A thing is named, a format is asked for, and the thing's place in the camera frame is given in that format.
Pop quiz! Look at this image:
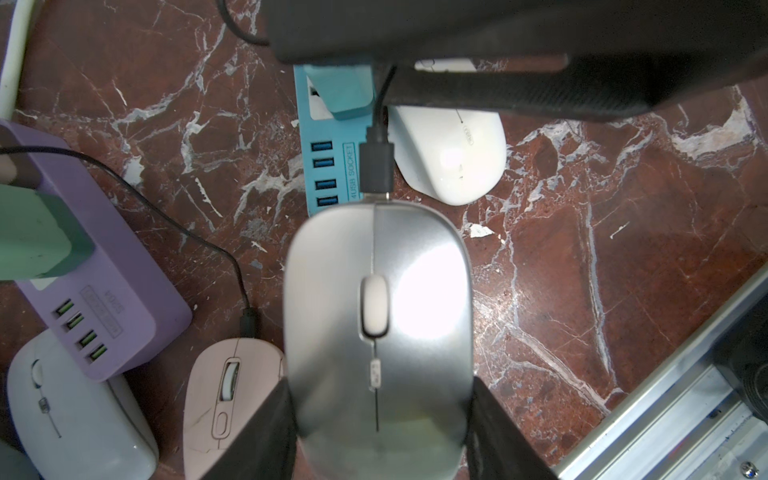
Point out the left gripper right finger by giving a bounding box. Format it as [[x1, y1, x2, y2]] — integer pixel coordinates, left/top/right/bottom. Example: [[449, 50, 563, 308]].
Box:
[[465, 377, 558, 480]]

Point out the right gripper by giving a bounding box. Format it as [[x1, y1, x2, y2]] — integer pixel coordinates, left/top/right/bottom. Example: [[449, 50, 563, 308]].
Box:
[[262, 1, 767, 122]]

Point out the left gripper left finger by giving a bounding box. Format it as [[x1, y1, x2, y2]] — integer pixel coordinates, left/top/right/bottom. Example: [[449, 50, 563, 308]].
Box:
[[202, 378, 297, 480]]

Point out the silver wireless mouse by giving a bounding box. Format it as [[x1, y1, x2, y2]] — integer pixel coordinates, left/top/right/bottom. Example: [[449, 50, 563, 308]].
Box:
[[283, 201, 474, 479]]

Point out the short black usb cable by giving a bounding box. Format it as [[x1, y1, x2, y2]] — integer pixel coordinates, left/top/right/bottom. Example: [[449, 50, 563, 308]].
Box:
[[358, 62, 398, 201]]

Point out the teal power strip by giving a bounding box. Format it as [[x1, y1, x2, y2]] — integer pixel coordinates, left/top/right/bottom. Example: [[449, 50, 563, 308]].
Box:
[[294, 65, 375, 215]]

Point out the teal usb charger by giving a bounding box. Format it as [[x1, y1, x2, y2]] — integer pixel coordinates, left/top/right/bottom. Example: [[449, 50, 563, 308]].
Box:
[[304, 65, 375, 121]]

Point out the purple power strip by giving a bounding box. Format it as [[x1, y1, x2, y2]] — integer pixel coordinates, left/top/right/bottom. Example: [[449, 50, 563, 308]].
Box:
[[1, 121, 192, 382]]

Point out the green usb charger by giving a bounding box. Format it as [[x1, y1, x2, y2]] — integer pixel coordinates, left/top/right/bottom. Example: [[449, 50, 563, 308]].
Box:
[[1, 185, 95, 281]]

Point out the pink wireless mouse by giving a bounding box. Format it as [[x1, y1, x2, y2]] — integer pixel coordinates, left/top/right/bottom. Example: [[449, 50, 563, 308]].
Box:
[[183, 338, 284, 479]]

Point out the black cable to pink mouse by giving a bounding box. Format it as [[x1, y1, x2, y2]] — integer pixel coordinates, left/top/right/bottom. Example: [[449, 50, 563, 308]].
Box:
[[0, 145, 262, 340]]

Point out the lavender white wireless mouse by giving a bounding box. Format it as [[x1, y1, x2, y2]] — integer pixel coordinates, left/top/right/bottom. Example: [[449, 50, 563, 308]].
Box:
[[7, 330, 159, 479]]

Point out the light blue wireless mouse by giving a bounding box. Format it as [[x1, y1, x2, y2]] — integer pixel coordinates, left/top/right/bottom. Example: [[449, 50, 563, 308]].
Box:
[[0, 442, 40, 480]]

